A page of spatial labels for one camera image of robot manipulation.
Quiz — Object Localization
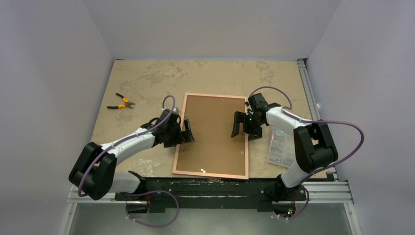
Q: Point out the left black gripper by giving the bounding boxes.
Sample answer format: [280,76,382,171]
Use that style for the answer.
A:
[165,120,194,149]

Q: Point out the brown backing board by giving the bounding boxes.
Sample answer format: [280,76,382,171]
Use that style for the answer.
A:
[175,95,246,178]

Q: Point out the pink picture frame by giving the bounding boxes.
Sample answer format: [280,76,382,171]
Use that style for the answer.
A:
[172,93,250,180]

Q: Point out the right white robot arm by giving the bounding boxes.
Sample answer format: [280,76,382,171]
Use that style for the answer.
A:
[231,93,338,199]

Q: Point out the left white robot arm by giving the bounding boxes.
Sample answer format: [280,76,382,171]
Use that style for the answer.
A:
[69,109,195,200]

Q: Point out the clear plastic screw box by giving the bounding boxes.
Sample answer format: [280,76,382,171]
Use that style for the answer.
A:
[268,127,296,168]

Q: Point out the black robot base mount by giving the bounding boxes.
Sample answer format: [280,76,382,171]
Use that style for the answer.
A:
[115,177,307,213]

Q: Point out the orange handled pliers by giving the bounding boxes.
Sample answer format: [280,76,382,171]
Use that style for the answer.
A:
[107,93,136,110]

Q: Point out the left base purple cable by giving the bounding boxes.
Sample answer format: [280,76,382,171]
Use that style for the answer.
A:
[121,189,180,228]

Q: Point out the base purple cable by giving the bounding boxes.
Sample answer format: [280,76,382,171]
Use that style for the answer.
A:
[121,189,180,228]
[274,186,311,221]

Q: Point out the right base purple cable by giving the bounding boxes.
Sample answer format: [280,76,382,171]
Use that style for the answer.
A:
[274,186,311,221]

